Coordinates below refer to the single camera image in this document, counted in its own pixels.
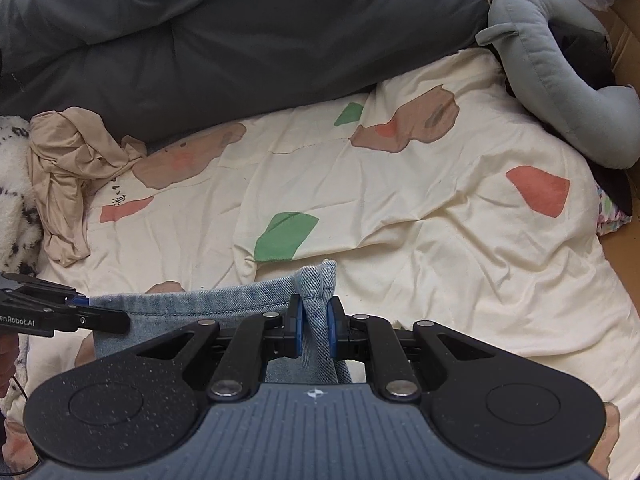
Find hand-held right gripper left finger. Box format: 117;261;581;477
135;294;305;402

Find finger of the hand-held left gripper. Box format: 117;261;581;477
52;309;132;335
0;272;90;308

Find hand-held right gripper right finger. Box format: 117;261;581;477
325;296;496;402

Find blue denim pants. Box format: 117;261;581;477
89;259;353;386

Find white spotted fluffy cloth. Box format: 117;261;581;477
0;115;43;276

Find beige crumpled garment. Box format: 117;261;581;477
27;106;148;268

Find bear print bed sheet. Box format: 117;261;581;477
0;47;640;480

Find floral patterned cloth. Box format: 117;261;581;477
595;185;633;238

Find black cloth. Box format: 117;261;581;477
492;20;636;216

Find grey neck pillow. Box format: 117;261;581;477
475;0;640;171

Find thin dark cable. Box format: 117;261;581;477
0;375;41;476

